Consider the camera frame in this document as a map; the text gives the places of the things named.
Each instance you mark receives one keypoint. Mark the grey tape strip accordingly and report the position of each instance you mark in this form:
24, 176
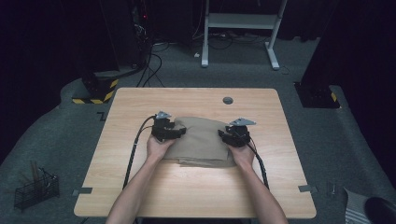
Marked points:
307, 188
82, 191

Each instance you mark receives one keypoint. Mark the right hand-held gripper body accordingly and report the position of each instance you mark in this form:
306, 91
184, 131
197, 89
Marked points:
239, 135

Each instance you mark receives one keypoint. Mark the person's left hand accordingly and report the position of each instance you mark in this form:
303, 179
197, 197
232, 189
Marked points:
158, 149

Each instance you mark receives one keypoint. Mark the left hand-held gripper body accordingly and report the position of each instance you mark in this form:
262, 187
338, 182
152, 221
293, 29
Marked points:
162, 129

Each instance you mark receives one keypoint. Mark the white metal desk frame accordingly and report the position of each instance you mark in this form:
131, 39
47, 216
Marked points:
239, 21

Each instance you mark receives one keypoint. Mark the person's right hand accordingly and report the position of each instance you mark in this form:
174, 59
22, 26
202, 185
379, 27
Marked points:
243, 157

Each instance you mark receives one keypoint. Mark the dark equipment tower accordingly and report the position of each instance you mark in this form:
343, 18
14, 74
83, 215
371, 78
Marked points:
124, 31

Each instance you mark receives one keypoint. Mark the black flat stand base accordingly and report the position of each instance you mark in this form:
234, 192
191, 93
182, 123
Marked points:
316, 95

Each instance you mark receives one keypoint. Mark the grey round table grommet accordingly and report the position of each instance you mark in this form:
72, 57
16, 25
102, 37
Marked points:
228, 100

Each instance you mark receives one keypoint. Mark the black base with hazard stripes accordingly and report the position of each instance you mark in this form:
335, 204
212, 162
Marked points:
99, 88

